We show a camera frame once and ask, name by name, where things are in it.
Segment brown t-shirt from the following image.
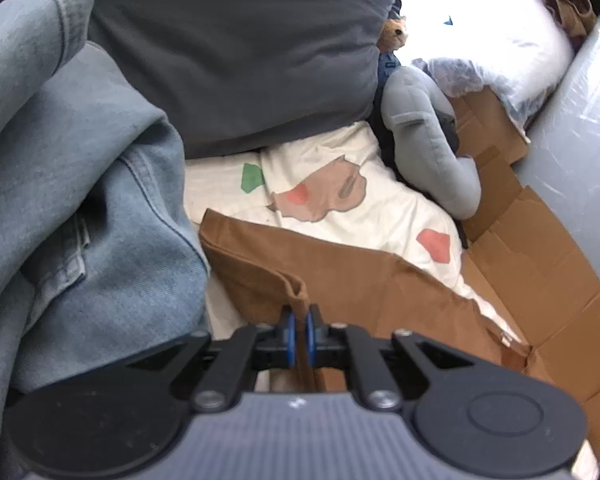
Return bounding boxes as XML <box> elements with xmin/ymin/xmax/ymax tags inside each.
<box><xmin>199</xmin><ymin>210</ymin><xmax>528</xmax><ymax>372</ymax></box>

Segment cream bear print bedsheet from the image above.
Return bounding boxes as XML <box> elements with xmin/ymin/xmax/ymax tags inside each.
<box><xmin>185</xmin><ymin>122</ymin><xmax>522</xmax><ymax>348</ymax></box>

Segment blue denim jeans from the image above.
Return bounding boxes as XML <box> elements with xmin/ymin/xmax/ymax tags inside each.
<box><xmin>0</xmin><ymin>0</ymin><xmax>209</xmax><ymax>475</ymax></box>

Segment brown cardboard sheet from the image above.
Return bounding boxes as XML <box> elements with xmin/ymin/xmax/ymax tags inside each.
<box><xmin>452</xmin><ymin>89</ymin><xmax>600</xmax><ymax>457</ymax></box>

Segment grey plush pillow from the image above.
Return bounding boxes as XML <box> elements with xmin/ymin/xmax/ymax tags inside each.
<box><xmin>380</xmin><ymin>65</ymin><xmax>481</xmax><ymax>220</ymax></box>

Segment small brown plush toy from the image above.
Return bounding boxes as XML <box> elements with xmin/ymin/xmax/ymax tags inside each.
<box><xmin>377</xmin><ymin>16</ymin><xmax>407</xmax><ymax>53</ymax></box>

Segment dark grey shirt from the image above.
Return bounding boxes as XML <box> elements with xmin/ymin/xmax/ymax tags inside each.
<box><xmin>0</xmin><ymin>0</ymin><xmax>399</xmax><ymax>161</ymax></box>

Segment white bubble wrap bundle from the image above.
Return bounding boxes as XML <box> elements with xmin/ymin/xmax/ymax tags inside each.
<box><xmin>396</xmin><ymin>0</ymin><xmax>574</xmax><ymax>132</ymax></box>

